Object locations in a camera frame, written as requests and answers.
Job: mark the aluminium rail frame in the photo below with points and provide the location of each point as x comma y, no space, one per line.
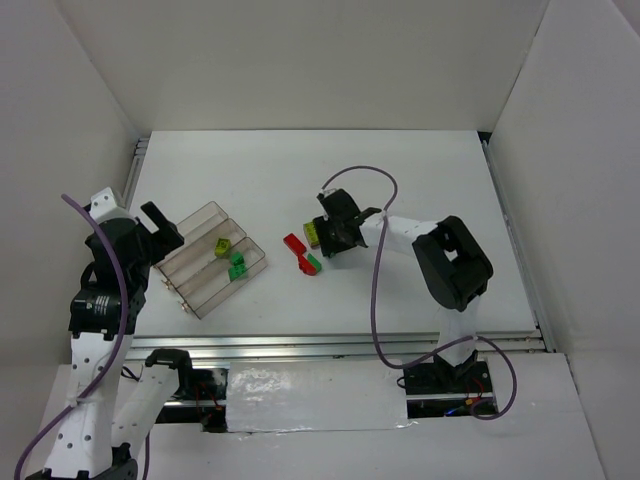
267,182

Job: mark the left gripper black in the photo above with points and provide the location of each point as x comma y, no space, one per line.
157,235

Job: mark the lime small lego brick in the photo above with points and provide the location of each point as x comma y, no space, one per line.
222,247

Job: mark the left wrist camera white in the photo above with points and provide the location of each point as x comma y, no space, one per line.
107,205

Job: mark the green lego brick with print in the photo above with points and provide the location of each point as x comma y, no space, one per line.
237,259

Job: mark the green square lego brick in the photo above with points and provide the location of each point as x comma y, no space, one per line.
237,272

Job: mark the red curved lego brick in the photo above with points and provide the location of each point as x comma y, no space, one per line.
306,266

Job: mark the red flat lego plate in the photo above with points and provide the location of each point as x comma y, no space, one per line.
295,245

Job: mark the lime yellow long lego brick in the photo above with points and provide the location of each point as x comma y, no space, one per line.
311,235

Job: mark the green curved lego brick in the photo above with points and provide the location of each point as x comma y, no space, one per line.
314,262

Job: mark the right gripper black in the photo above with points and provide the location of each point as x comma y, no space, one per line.
334,228

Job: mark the clear bin near compartment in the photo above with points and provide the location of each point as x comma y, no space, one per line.
210,287

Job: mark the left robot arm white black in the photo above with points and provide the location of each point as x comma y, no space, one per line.
94,438

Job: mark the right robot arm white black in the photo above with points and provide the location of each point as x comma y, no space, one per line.
453,265

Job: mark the white tape cover panel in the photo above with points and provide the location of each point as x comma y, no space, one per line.
314,396

